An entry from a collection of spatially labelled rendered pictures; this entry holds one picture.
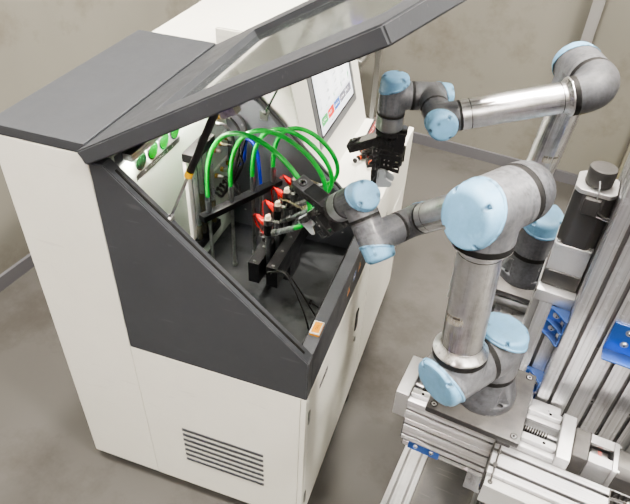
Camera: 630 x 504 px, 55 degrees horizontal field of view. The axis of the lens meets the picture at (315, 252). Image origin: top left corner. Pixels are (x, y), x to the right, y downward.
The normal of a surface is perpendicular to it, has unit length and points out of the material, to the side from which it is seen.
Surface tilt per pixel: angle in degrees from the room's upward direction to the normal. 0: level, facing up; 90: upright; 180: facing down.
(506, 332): 7
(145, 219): 90
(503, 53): 90
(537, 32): 90
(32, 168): 90
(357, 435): 0
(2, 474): 0
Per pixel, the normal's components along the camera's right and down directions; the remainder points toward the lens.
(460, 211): -0.81, 0.23
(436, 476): 0.04, -0.77
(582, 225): -0.44, 0.56
